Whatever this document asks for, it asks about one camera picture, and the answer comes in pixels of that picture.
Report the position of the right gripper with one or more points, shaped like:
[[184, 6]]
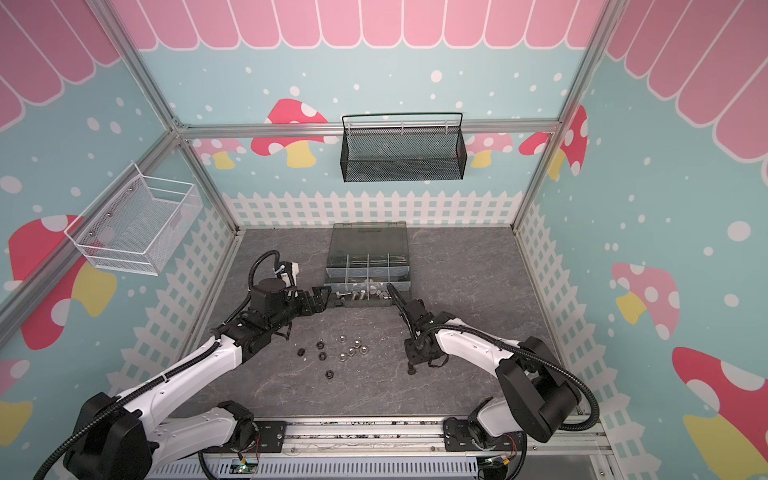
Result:
[[414, 309]]

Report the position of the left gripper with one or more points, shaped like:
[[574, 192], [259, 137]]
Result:
[[320, 303]]

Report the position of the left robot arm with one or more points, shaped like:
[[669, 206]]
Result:
[[129, 435]]

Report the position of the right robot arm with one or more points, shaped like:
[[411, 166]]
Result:
[[540, 397]]

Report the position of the green plastic organizer box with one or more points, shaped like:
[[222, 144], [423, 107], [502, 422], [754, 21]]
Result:
[[368, 256]]

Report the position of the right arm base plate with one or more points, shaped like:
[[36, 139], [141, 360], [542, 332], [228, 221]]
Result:
[[463, 435]]

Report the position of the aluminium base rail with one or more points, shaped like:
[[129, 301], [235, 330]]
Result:
[[398, 448]]

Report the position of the black wire mesh basket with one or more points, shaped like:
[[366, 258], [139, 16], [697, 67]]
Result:
[[401, 147]]

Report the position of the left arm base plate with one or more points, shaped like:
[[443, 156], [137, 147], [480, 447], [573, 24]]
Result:
[[264, 436]]

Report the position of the white wire mesh basket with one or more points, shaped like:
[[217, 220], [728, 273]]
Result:
[[138, 227]]

